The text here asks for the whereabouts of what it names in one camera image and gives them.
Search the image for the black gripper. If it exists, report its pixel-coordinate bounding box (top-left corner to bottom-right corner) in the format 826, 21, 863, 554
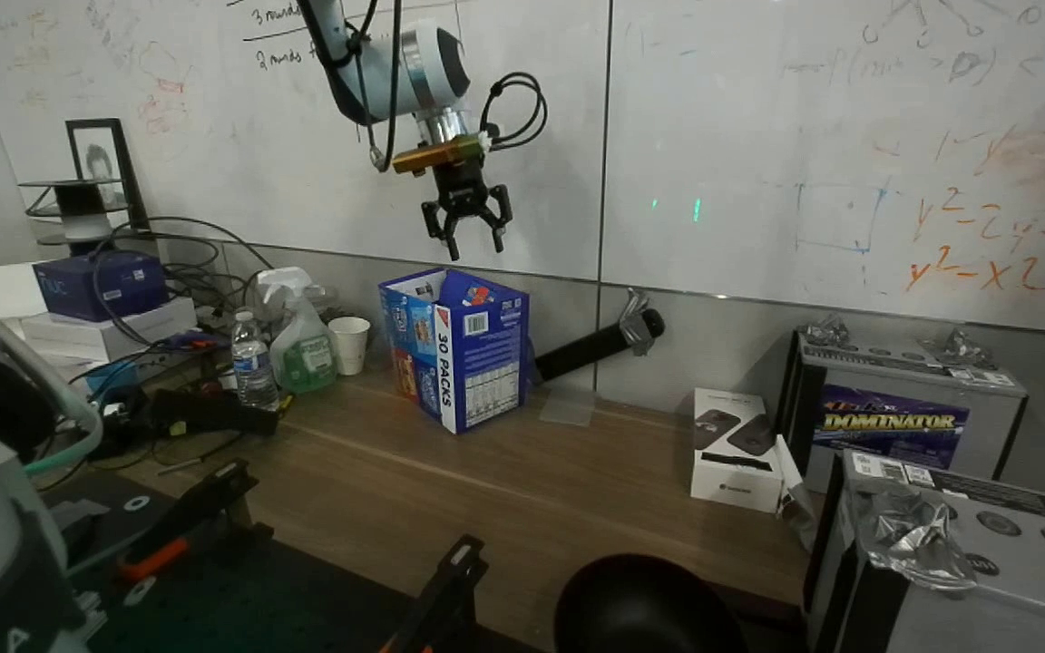
422, 162, 510, 262

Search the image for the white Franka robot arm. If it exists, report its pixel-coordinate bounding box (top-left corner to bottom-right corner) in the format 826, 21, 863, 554
296, 0, 553, 256

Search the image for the blue snack pack box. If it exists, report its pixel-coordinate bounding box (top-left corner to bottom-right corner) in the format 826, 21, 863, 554
380, 268, 531, 434

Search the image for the white phone box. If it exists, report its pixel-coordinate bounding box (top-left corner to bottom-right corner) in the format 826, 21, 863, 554
689, 387, 797, 512

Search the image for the blue cardboard box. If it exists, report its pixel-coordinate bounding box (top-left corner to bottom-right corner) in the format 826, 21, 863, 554
34, 250, 172, 323

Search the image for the white paper cup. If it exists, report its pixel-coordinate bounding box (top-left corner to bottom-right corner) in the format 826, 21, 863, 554
326, 316, 369, 379

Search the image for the green spray bottle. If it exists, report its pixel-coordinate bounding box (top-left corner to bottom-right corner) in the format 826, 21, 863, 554
256, 264, 334, 394

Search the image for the clear water bottle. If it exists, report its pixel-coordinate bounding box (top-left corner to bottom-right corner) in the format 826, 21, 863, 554
231, 312, 279, 412

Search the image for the black frying pan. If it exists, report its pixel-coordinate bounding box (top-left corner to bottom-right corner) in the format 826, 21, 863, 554
553, 553, 749, 653

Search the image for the grey Dominator battery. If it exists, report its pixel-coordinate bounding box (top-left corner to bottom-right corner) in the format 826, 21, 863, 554
775, 330, 1032, 495

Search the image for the grey battery near pan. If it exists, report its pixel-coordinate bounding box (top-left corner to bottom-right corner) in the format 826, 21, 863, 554
801, 455, 1045, 653

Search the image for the brass camera mount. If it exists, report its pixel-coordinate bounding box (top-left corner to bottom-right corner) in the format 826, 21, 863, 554
392, 133, 482, 175

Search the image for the black tube on wall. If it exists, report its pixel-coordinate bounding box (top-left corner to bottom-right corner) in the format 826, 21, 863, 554
533, 310, 668, 382

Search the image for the black picture frame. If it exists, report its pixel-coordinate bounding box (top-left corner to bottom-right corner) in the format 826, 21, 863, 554
65, 117, 149, 227

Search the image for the orange handled tool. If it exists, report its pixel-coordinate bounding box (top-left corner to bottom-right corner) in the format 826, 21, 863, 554
118, 537, 192, 585

